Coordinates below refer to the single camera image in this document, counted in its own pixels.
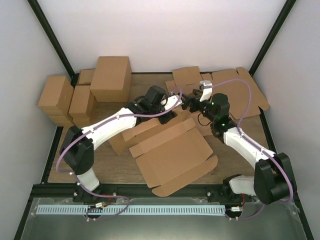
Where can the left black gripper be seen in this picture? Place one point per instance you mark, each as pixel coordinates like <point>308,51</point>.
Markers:
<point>164,120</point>

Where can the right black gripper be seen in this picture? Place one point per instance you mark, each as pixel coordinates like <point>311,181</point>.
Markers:
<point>188,102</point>

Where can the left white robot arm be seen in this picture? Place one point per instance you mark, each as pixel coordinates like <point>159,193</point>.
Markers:
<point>79,144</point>

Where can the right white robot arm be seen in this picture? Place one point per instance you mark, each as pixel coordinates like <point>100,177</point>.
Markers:
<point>273,178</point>

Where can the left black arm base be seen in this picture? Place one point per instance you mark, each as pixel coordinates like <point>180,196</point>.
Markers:
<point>81,196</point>

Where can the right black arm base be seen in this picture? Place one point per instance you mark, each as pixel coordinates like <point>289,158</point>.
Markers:
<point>219,193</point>

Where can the large folded cardboard box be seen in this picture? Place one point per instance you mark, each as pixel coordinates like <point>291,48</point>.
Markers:
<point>111,81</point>

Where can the rear small cardboard box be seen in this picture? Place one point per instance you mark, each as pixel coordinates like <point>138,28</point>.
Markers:
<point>85,77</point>

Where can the stack of flat cardboard blanks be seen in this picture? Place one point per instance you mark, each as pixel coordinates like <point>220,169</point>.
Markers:
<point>237,84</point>

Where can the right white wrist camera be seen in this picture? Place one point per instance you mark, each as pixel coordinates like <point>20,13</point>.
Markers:
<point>205,87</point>

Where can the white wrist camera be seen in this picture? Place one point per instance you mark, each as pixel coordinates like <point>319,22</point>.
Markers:
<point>205,87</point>
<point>170,102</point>

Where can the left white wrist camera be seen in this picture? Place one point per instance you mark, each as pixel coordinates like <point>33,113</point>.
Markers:
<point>170,102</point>

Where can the black aluminium frame rail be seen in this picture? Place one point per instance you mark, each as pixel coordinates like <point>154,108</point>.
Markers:
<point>132,191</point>

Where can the light blue slotted cable duct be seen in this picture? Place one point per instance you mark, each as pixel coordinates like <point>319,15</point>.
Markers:
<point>143,210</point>

